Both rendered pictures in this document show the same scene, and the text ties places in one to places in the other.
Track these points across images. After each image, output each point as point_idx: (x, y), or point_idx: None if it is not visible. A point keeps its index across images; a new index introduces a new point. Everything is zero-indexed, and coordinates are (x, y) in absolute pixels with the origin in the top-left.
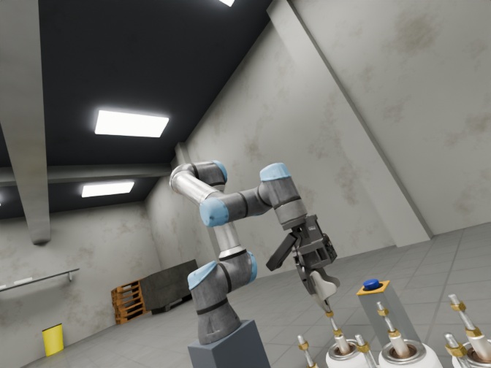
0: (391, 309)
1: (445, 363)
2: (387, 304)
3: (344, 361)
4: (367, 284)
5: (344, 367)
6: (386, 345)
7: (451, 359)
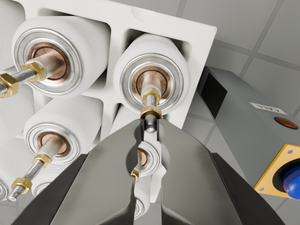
0: (238, 163)
1: (293, 97)
2: (242, 168)
3: (118, 89)
4: (293, 182)
5: (114, 85)
6: (148, 146)
7: (297, 103)
